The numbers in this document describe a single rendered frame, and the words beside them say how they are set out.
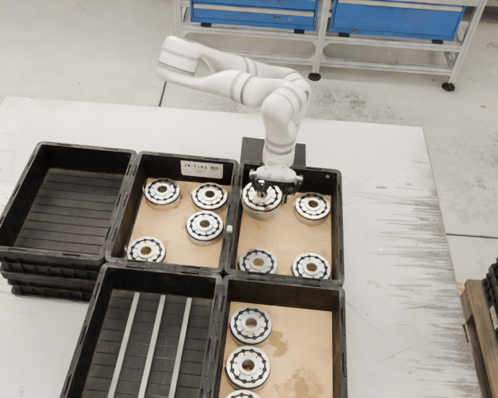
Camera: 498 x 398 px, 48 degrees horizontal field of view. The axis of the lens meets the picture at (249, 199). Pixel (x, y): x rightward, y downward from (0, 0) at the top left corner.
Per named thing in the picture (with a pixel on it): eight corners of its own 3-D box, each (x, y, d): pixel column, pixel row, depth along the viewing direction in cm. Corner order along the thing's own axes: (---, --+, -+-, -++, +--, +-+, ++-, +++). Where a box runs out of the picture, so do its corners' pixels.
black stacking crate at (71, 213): (47, 168, 174) (39, 141, 165) (141, 178, 173) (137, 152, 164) (-2, 275, 148) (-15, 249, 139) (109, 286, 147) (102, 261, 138)
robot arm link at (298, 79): (317, 83, 161) (307, 126, 174) (299, 64, 165) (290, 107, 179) (291, 91, 157) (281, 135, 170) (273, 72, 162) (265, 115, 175)
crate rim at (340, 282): (239, 165, 165) (239, 159, 163) (340, 174, 164) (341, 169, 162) (223, 278, 139) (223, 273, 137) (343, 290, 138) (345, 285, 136)
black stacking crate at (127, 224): (142, 178, 173) (139, 152, 164) (237, 187, 172) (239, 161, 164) (110, 287, 147) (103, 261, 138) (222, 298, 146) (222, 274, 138)
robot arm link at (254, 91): (311, 83, 120) (259, 65, 126) (288, 103, 115) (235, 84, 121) (311, 110, 125) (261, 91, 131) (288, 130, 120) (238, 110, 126)
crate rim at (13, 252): (39, 145, 167) (38, 140, 165) (139, 155, 166) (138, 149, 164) (-14, 254, 140) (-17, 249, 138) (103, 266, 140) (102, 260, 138)
